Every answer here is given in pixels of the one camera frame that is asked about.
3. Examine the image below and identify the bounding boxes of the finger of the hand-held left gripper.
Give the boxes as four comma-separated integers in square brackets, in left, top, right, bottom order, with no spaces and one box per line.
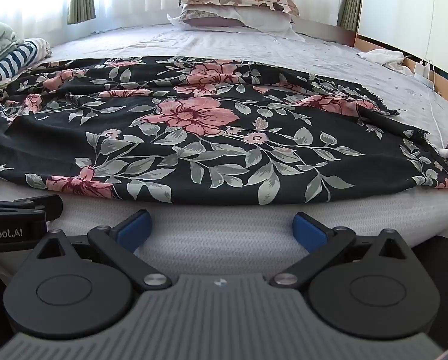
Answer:
[0,194,64,222]

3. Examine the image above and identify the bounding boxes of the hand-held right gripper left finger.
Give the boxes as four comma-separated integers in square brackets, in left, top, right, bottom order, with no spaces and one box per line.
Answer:
[23,209,173,292]

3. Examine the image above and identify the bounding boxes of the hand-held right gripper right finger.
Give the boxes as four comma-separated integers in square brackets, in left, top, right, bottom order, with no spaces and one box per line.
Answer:
[268,212,417,289]

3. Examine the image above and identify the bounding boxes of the black floral pants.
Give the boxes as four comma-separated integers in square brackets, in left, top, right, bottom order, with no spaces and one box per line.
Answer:
[0,56,448,206]

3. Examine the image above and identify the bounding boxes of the blue striped blanket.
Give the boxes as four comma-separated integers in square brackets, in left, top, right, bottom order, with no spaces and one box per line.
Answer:
[0,37,53,95]

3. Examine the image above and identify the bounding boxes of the white cloth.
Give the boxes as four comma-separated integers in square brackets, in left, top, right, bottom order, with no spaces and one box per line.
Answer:
[356,49,412,76]

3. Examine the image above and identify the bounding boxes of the white charger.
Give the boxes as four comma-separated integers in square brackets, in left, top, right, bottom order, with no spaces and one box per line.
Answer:
[413,59,435,82]

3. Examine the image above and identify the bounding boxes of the bed with grey sheet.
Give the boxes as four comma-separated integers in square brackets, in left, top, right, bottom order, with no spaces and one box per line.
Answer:
[0,22,448,271]

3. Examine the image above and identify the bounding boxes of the white pillow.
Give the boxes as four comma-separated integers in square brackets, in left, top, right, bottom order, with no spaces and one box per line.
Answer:
[167,4,306,43]

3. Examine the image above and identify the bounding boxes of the mauve floral-edged pillow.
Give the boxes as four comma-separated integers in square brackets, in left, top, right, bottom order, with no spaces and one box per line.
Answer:
[181,4,247,29]

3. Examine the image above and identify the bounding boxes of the white cable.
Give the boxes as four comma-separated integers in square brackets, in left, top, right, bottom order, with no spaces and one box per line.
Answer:
[423,0,448,152]

